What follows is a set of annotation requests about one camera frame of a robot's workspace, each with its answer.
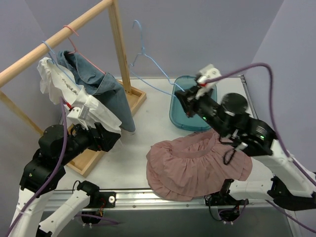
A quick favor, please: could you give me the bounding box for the blue denim skirt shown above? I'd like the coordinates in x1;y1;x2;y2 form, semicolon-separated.
57;50;136;132

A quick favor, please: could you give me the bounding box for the blue wire hanger front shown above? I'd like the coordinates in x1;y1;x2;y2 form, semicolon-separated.
128;20;184;97

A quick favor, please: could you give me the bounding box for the blue wire hanger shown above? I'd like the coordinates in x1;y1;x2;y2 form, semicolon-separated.
128;20;184;97
41;40;76;84

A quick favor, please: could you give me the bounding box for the pink ruffled skirt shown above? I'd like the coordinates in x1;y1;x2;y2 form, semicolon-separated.
146;129;252;201

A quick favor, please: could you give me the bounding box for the white ruffled skirt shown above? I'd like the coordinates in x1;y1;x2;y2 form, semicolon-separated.
37;57;121;134

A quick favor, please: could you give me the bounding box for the pink wire hanger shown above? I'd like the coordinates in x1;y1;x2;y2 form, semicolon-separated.
63;25;106;75

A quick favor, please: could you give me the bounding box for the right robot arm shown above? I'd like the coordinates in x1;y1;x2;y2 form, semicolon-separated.
175;86;316;211

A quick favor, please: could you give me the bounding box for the teal plastic tray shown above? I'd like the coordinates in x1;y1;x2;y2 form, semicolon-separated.
169;76;210;132

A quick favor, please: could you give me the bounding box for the wooden clothes rack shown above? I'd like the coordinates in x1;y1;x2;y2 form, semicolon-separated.
0;0;147;178

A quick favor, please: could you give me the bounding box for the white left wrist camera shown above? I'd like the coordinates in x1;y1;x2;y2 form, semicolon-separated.
67;105;89;130

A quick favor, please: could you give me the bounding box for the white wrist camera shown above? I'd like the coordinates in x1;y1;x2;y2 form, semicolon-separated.
67;105;89;130
195;64;221;99

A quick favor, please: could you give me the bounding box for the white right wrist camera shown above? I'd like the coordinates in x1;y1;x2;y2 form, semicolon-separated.
195;64;221;99

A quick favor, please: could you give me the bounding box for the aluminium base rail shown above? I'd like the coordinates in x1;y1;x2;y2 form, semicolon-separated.
34;189;296;210

